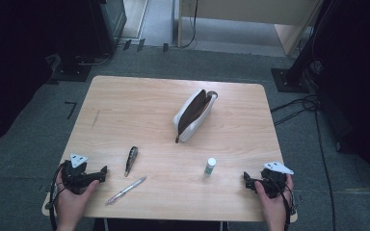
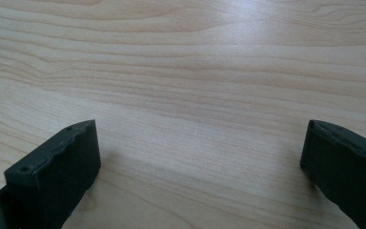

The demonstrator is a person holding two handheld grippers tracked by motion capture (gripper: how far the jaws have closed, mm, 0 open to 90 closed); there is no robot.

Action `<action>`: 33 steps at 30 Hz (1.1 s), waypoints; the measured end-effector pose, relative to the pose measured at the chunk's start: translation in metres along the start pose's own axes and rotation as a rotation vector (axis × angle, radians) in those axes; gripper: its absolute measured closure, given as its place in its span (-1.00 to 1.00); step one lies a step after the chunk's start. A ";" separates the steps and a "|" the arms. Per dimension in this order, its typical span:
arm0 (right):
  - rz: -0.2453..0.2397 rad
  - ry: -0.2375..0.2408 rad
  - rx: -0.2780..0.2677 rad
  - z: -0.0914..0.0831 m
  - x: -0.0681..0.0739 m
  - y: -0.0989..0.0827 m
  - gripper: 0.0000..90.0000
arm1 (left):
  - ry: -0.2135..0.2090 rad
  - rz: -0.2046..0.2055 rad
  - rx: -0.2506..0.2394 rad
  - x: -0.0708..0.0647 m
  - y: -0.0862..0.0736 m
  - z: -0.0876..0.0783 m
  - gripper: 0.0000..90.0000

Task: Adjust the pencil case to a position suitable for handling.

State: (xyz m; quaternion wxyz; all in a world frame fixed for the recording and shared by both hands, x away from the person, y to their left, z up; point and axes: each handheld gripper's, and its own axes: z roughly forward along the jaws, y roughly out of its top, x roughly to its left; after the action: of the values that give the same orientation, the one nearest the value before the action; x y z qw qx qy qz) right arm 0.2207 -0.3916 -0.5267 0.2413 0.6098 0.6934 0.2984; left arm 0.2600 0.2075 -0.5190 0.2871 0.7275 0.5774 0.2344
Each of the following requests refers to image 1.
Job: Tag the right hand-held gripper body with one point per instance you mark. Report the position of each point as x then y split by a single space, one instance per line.
273 184

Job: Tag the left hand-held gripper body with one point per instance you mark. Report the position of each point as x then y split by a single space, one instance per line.
74 178

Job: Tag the small white green bottle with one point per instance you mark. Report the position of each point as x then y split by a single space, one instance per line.
210 165

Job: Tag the white pencil case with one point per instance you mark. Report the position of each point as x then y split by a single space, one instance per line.
191 128

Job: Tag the person's right hand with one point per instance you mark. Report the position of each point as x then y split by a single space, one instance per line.
274 208

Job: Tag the person's left hand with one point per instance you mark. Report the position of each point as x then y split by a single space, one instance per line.
70 205

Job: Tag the clear pen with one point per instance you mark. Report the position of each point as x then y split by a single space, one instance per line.
126 190

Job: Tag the dark round table grommet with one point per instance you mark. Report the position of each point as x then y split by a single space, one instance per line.
214 94

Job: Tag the black flat stand base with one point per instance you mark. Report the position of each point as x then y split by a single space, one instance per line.
72 73

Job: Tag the black metal stand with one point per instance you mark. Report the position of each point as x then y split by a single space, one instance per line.
285 82

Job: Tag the dark curtain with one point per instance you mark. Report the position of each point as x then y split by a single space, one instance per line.
13 64
359 80

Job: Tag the black cabinet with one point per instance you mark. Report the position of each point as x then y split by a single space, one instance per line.
109 29

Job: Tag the beige wooden furniture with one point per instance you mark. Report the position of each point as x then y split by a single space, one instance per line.
253 9

